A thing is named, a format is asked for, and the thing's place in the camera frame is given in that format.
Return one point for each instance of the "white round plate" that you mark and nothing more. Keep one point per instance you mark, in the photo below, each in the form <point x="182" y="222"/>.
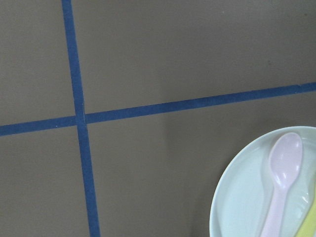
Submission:
<point x="244" y="191"/>

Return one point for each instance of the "pink plastic spoon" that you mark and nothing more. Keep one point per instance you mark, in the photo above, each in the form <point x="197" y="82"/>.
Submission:
<point x="285" y="160"/>

